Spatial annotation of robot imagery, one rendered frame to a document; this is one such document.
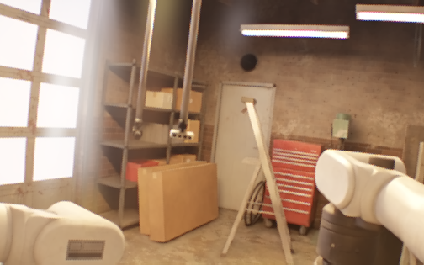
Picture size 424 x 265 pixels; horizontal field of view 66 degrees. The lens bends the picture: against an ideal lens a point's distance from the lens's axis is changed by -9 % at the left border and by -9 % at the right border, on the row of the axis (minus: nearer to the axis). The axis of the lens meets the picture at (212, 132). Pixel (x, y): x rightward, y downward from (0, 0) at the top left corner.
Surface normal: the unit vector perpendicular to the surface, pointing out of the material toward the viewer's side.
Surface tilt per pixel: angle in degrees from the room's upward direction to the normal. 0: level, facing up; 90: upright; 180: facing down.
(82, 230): 86
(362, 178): 80
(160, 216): 91
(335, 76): 90
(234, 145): 90
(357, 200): 100
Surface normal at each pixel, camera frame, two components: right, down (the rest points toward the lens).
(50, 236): 0.71, 0.04
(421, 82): -0.44, 0.00
